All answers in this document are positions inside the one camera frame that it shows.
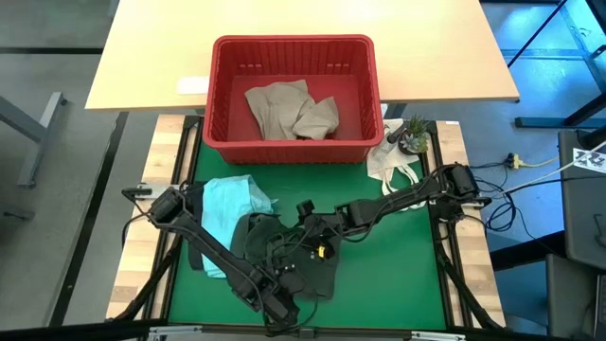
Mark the light wooden desk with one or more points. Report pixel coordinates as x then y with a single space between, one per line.
308 19

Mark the grey desk leg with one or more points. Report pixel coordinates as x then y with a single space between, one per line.
33 128

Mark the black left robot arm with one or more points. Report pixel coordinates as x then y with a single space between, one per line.
208 251

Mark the small potted succulent plant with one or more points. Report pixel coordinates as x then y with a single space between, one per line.
416 139

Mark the red plastic laundry bin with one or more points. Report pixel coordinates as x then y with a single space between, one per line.
293 151

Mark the green work mat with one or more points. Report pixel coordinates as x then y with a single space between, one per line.
433 265

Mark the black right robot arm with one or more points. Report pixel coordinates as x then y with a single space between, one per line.
407 199

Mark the cream canvas tote bag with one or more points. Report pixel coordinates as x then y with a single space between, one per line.
386 163

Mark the black equipment cart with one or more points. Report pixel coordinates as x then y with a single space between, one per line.
582 213

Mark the clear spray bottle black cap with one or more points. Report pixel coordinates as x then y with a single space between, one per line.
397 135

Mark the white fiducial marker tag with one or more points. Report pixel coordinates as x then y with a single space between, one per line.
589 158

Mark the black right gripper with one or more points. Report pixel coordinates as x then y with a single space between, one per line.
324 229

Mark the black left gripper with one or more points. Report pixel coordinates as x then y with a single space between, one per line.
289 284

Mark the yellow power plug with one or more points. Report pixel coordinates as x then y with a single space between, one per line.
513 162

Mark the dark green garment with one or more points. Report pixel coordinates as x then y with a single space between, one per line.
322 279

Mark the dark desk foot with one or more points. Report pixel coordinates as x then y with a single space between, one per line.
558 120

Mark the light wooden side board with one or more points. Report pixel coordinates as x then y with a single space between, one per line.
161 142
454 142

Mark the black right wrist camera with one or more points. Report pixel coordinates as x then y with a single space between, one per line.
306 208

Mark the white paper label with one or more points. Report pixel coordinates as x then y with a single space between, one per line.
193 85

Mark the teal shorts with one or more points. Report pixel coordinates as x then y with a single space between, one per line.
227 203

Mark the beige garment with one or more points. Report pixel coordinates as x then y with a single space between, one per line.
284 111

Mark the dark grey shorts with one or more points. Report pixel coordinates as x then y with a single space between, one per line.
194 256

